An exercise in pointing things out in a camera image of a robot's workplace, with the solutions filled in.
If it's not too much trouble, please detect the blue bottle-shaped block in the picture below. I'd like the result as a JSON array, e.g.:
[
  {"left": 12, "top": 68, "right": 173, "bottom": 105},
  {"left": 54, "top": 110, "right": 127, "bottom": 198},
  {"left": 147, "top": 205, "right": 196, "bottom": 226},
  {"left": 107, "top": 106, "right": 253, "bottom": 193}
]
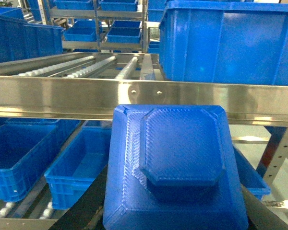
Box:
[{"left": 103, "top": 105, "right": 248, "bottom": 230}]

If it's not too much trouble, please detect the steel shelf rack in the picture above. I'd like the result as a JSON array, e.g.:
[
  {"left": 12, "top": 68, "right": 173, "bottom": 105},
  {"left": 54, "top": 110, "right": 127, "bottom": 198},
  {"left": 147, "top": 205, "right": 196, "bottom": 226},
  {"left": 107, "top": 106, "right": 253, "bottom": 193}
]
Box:
[{"left": 0, "top": 51, "right": 288, "bottom": 230}]

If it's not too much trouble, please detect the blue plastic bin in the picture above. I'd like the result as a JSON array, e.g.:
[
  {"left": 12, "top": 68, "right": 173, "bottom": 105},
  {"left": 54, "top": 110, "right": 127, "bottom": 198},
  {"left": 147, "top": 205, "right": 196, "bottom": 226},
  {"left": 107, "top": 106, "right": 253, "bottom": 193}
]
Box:
[
  {"left": 45, "top": 121, "right": 111, "bottom": 210},
  {"left": 159, "top": 0, "right": 288, "bottom": 86},
  {"left": 0, "top": 118, "right": 80, "bottom": 202}
]

